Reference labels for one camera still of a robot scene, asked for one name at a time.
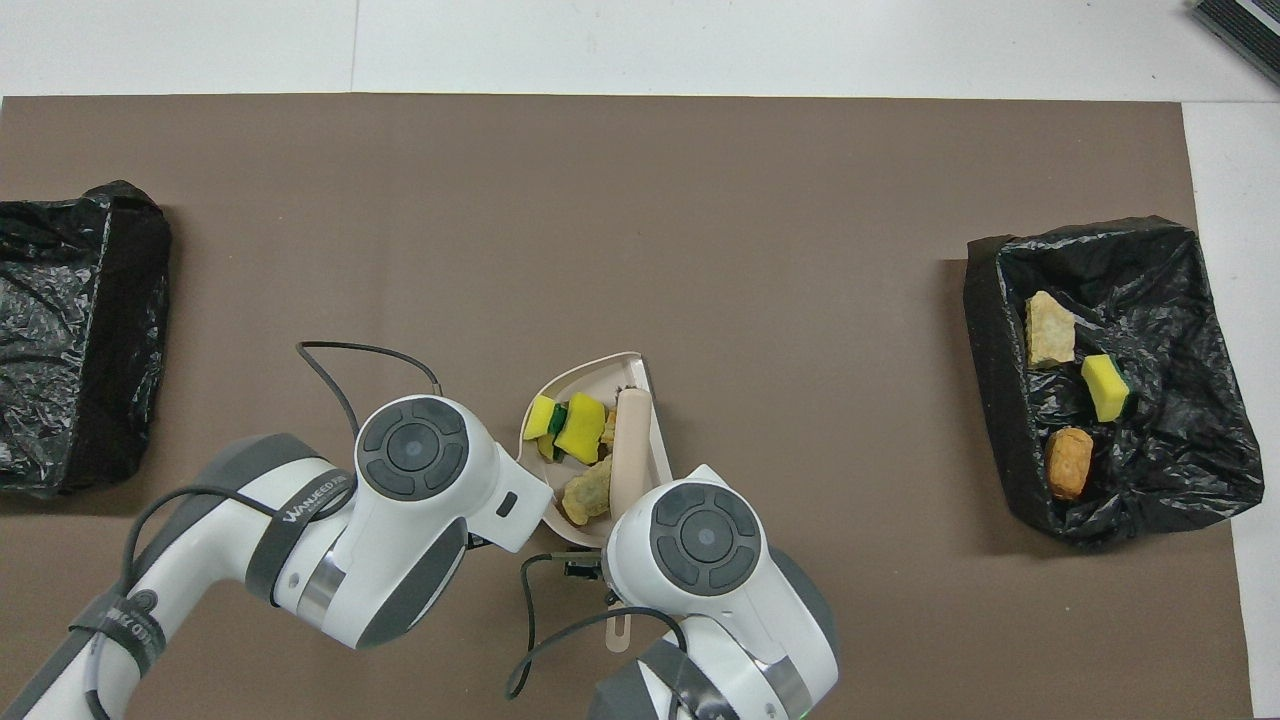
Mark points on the small striped croissant piece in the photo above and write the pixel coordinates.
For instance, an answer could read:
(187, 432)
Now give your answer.
(606, 428)

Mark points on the brown bread roll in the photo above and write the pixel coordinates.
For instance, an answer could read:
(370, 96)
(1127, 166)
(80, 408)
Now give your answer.
(1068, 462)

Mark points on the large striped croissant piece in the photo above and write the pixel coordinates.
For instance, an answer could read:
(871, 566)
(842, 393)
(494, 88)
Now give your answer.
(1050, 330)

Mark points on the brown table mat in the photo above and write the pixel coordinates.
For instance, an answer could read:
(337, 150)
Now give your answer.
(800, 200)

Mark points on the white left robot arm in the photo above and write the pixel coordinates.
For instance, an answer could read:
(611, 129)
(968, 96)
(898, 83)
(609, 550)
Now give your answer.
(410, 450)

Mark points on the notched yellow sponge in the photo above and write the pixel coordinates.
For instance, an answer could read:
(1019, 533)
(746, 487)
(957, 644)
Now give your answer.
(540, 415)

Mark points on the yellow sponge wedge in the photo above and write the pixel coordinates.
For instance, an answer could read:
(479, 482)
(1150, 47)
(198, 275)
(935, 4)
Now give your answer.
(1105, 388)

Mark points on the grey ribbed device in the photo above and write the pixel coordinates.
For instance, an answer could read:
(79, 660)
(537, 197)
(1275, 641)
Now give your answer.
(1245, 25)

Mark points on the rectangular yellow sponge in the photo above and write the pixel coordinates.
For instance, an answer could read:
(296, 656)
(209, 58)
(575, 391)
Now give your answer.
(582, 425)

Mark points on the black bag-lined bin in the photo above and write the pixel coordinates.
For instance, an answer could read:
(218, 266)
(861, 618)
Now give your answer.
(1180, 470)
(60, 420)

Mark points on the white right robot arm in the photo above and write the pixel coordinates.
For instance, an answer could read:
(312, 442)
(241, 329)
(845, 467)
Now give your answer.
(705, 540)

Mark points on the beige brush with black bristles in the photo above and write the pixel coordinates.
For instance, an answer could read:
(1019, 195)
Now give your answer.
(632, 450)

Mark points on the beige plastic dustpan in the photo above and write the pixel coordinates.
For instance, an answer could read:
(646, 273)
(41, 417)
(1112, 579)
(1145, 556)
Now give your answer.
(590, 378)

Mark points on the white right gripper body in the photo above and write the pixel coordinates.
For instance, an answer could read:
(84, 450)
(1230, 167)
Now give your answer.
(715, 472)

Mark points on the pale crusty bread chunk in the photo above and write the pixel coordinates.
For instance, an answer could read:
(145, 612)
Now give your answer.
(588, 492)

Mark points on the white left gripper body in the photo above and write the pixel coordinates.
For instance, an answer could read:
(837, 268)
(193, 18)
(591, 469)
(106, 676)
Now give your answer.
(515, 505)

